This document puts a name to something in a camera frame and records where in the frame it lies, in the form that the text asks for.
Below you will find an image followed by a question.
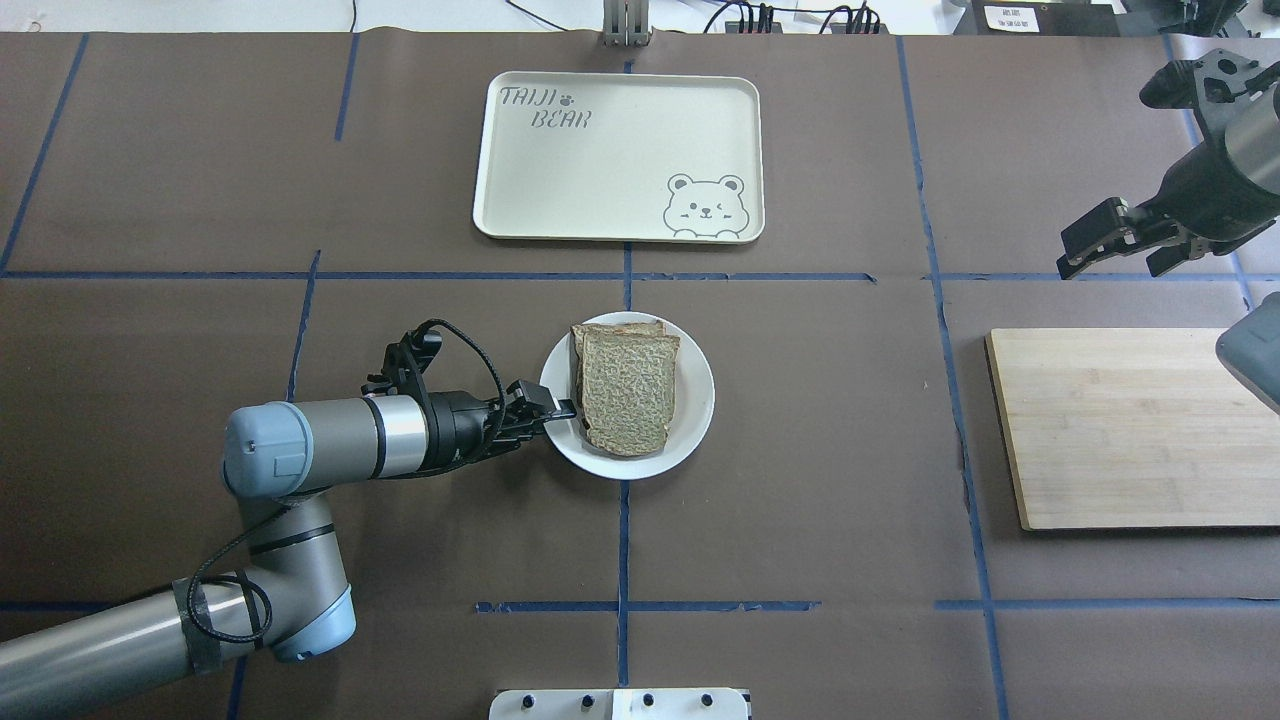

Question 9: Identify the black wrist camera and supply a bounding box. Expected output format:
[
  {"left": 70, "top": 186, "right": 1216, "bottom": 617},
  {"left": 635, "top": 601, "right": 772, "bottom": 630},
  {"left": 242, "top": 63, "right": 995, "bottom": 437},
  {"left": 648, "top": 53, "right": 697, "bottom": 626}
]
[
  {"left": 360, "top": 328, "right": 443, "bottom": 406},
  {"left": 1139, "top": 49, "right": 1279, "bottom": 138}
]

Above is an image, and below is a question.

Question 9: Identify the black box with label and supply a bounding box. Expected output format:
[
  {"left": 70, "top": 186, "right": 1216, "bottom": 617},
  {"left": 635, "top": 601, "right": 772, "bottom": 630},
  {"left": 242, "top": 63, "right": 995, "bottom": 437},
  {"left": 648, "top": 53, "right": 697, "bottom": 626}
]
[{"left": 952, "top": 1, "right": 1121, "bottom": 37}]

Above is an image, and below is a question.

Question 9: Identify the bamboo cutting board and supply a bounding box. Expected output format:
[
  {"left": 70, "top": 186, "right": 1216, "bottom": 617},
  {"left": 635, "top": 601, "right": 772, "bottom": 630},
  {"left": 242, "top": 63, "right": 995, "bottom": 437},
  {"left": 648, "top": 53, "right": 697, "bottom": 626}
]
[{"left": 986, "top": 328, "right": 1279, "bottom": 530}]

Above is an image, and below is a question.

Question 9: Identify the white bread slice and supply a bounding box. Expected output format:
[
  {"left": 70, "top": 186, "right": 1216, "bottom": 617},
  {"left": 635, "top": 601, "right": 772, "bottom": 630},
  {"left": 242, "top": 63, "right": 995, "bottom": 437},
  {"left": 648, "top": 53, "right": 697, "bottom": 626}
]
[{"left": 572, "top": 322, "right": 681, "bottom": 457}]

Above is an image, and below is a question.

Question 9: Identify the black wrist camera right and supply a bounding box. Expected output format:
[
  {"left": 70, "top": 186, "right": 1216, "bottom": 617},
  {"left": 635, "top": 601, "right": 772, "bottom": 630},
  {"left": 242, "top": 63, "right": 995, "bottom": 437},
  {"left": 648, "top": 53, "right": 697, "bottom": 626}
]
[{"left": 1139, "top": 49, "right": 1279, "bottom": 138}]

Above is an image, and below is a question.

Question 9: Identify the aluminium frame post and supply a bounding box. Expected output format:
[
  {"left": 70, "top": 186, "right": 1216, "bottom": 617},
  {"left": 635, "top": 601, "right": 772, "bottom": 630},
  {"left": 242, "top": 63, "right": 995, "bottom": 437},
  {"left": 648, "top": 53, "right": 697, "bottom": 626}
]
[{"left": 602, "top": 0, "right": 653, "bottom": 47}]

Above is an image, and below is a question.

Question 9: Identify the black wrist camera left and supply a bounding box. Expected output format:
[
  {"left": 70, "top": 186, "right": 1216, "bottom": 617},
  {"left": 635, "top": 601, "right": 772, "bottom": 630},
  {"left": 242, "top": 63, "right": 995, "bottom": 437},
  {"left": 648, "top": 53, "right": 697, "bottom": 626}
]
[{"left": 360, "top": 328, "right": 443, "bottom": 406}]

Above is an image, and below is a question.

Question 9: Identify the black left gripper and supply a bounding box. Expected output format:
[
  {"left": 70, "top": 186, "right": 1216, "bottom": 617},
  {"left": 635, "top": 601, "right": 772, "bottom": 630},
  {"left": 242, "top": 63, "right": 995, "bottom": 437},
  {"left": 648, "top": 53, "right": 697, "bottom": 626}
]
[{"left": 425, "top": 379, "right": 579, "bottom": 473}]

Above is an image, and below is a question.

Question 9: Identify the white round plate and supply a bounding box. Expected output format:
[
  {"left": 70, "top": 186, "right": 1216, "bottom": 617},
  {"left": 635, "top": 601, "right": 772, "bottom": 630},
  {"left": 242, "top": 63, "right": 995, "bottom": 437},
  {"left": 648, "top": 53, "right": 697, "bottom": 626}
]
[{"left": 545, "top": 311, "right": 716, "bottom": 480}]

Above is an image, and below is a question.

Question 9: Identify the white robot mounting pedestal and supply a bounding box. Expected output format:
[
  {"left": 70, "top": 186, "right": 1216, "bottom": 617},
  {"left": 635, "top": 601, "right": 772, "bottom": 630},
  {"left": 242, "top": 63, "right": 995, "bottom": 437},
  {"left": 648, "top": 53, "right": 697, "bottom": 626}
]
[{"left": 488, "top": 687, "right": 753, "bottom": 719}]

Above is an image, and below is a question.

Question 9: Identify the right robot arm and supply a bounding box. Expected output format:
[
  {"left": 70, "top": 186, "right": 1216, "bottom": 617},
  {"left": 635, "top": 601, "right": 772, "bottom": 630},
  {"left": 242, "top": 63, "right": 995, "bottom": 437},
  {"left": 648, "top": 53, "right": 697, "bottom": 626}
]
[{"left": 1057, "top": 88, "right": 1277, "bottom": 281}]

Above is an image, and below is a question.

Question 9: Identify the cream bear serving tray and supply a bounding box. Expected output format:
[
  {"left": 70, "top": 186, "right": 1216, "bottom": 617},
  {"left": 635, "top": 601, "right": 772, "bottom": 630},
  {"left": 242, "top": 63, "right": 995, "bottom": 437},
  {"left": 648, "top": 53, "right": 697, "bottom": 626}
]
[{"left": 472, "top": 70, "right": 765, "bottom": 245}]

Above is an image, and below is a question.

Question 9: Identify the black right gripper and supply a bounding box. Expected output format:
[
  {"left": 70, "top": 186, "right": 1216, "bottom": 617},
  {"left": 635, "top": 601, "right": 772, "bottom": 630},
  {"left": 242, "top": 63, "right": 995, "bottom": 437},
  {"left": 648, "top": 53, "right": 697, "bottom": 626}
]
[{"left": 1056, "top": 145, "right": 1279, "bottom": 281}]

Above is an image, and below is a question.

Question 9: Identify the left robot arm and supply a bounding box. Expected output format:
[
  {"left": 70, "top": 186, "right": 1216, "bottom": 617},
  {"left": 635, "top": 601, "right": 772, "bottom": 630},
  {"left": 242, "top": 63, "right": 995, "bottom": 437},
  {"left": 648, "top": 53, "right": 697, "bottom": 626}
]
[{"left": 1, "top": 375, "right": 576, "bottom": 719}]

